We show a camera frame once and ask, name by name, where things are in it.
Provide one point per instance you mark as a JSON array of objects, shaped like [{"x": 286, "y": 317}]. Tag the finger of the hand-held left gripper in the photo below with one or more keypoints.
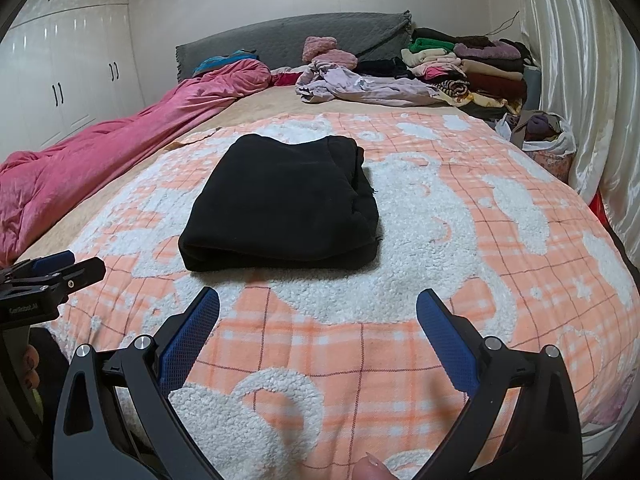
[
  {"x": 50, "y": 262},
  {"x": 82, "y": 272}
]

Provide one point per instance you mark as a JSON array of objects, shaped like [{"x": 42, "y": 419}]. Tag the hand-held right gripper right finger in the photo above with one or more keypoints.
[{"x": 447, "y": 342}]

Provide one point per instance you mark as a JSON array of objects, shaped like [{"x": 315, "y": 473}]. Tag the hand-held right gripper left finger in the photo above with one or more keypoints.
[{"x": 192, "y": 340}]

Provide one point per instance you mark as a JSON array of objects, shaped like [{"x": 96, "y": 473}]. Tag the black sweater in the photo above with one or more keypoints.
[{"x": 280, "y": 200}]

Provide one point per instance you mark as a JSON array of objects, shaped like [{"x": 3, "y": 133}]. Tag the white bag of clothes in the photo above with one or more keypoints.
[{"x": 545, "y": 135}]

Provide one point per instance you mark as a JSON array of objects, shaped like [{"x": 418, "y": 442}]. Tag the pile of folded clothes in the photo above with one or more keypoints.
[{"x": 490, "y": 70}]

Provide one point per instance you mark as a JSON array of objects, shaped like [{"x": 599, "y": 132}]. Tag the person's left hand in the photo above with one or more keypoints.
[{"x": 31, "y": 365}]

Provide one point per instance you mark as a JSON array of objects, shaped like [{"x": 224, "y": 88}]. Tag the person's right hand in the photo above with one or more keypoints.
[{"x": 372, "y": 470}]

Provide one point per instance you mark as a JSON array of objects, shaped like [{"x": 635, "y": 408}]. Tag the peach plaid fleece blanket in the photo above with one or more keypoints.
[{"x": 450, "y": 260}]

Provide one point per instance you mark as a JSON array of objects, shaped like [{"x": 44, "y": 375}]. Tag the pink quilt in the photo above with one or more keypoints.
[{"x": 100, "y": 150}]

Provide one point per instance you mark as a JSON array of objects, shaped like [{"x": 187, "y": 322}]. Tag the red bag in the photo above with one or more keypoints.
[{"x": 600, "y": 212}]

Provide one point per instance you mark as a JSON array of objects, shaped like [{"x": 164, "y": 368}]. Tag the white wardrobe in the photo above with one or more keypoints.
[{"x": 75, "y": 60}]

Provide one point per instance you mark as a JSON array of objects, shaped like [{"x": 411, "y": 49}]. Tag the bed with beige sheet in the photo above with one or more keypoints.
[{"x": 235, "y": 110}]

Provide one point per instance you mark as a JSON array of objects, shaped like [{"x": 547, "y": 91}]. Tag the blue patterned cloth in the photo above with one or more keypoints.
[{"x": 215, "y": 64}]

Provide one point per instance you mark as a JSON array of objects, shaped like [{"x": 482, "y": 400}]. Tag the grey-blue cushion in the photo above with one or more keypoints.
[{"x": 532, "y": 90}]

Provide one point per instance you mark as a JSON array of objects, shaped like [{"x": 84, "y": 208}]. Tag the crumpled lilac garment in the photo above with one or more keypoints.
[{"x": 360, "y": 85}]

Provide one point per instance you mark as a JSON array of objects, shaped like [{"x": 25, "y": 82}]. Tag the red cloth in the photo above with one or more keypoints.
[{"x": 286, "y": 79}]

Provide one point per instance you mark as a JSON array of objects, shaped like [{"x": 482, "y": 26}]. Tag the black crumpled garment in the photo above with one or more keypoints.
[{"x": 380, "y": 66}]

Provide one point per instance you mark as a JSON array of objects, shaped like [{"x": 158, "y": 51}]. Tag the white satin curtain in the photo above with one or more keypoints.
[{"x": 590, "y": 85}]

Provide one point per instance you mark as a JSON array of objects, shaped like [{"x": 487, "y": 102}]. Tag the dusty pink cushion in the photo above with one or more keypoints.
[{"x": 340, "y": 59}]

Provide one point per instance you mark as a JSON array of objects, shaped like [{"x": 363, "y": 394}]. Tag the grey padded headboard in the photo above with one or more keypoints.
[{"x": 280, "y": 37}]

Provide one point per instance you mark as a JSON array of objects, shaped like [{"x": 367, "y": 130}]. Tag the pink fluffy garment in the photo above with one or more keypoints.
[{"x": 319, "y": 47}]

